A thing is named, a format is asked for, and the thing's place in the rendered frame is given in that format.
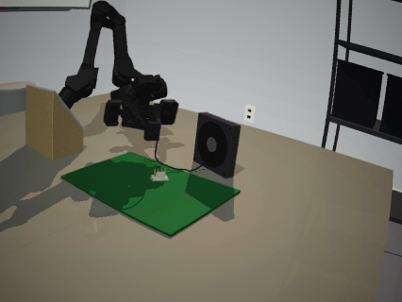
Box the green circuit board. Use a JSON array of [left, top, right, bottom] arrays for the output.
[[60, 152, 241, 237]]

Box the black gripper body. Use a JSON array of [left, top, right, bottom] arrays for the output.
[[103, 92, 178, 126]]

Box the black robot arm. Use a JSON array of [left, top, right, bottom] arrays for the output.
[[59, 0, 167, 109]]

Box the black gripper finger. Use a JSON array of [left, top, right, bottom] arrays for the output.
[[149, 103, 164, 124], [122, 104, 147, 131]]

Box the black computer fan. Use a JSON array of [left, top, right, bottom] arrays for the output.
[[193, 111, 241, 179]]

